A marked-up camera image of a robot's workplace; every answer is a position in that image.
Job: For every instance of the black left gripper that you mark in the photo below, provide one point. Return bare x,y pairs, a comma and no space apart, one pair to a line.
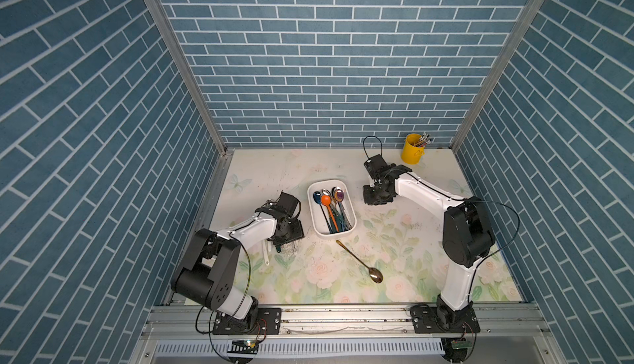
298,233

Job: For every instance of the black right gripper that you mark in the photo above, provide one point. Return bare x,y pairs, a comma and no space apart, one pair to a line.
368,201

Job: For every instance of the blue metal spoon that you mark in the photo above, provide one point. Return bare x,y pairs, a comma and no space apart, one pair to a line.
317,200

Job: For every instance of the teal handled spoon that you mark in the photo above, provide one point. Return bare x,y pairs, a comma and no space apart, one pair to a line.
338,218
345,221

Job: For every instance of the orange plastic spoon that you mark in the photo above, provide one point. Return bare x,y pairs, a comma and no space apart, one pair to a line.
326,202

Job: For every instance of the rainbow iridescent spoon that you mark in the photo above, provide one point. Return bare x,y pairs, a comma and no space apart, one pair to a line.
339,196

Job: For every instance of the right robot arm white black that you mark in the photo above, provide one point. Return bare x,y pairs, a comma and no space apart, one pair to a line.
467,234

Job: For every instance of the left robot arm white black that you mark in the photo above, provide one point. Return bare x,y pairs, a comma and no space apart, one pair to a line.
207,269

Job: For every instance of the white plastic spoon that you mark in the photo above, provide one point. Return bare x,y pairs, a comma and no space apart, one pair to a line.
266,250

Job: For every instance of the white plastic storage box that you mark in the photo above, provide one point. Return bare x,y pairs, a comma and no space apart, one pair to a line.
317,218

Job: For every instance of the gold long spoon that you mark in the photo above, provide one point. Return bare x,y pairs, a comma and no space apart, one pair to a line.
374,273

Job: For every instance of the yellow pen cup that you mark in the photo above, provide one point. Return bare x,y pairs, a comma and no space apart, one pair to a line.
411,153

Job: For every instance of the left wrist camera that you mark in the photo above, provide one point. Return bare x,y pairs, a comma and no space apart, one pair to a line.
289,205

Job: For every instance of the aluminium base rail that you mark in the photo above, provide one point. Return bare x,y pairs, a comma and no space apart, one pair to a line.
355,321

